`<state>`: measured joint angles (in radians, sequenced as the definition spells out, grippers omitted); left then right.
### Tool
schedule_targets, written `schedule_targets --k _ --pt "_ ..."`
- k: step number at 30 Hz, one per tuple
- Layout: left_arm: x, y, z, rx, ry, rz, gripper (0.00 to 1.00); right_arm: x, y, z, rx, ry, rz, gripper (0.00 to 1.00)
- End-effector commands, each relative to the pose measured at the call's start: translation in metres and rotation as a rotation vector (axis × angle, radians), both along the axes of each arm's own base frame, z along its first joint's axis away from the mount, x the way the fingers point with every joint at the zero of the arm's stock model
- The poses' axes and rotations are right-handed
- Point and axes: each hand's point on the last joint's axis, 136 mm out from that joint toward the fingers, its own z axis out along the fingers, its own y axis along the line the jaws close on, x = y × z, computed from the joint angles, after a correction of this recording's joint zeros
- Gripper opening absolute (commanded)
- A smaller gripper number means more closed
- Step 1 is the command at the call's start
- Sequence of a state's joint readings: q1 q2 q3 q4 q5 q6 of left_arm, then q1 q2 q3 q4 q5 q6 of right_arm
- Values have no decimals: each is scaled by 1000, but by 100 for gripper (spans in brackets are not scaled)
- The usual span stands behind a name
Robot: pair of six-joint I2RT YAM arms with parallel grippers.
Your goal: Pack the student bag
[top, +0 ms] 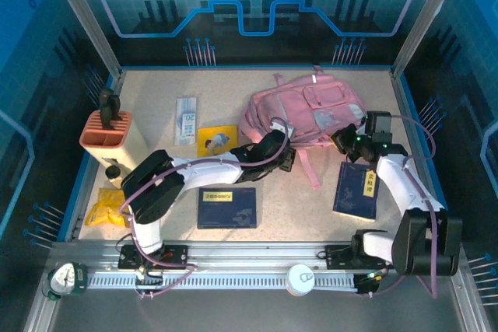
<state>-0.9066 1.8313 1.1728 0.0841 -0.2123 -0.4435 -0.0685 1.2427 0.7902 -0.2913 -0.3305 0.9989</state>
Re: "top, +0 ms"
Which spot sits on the white pull-tab can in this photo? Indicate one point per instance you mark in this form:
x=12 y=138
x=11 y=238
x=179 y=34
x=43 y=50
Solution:
x=297 y=281

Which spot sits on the yellow picture book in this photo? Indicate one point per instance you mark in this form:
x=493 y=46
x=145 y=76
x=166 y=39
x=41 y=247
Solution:
x=217 y=141

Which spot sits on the aluminium front rail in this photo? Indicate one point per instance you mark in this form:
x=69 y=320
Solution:
x=253 y=254

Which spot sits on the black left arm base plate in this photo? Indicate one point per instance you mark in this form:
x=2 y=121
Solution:
x=175 y=256

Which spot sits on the small bottle with black cap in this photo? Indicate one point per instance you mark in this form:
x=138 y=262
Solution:
x=113 y=172

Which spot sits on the blue white ruler pack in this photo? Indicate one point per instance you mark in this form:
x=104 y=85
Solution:
x=186 y=122

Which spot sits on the navy book with yellow label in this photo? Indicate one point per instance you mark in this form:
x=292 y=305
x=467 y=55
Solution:
x=352 y=192
x=227 y=211

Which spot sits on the yellow snack bag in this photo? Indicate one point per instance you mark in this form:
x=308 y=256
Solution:
x=103 y=207

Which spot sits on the pink student backpack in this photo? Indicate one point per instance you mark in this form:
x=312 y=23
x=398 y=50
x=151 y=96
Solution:
x=303 y=106

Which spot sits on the aluminium frame post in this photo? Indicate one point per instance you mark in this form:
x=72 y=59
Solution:
x=427 y=17
x=85 y=17

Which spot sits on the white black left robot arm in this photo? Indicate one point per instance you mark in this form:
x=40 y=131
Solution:
x=210 y=176

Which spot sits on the orange cream knife block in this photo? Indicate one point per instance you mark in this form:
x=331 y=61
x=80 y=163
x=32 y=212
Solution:
x=101 y=141

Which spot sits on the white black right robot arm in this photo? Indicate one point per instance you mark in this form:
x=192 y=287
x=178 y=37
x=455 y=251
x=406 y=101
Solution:
x=393 y=180

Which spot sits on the green alarm clock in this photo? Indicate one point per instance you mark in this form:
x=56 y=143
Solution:
x=64 y=278

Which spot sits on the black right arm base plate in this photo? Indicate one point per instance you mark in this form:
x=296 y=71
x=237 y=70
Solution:
x=336 y=256

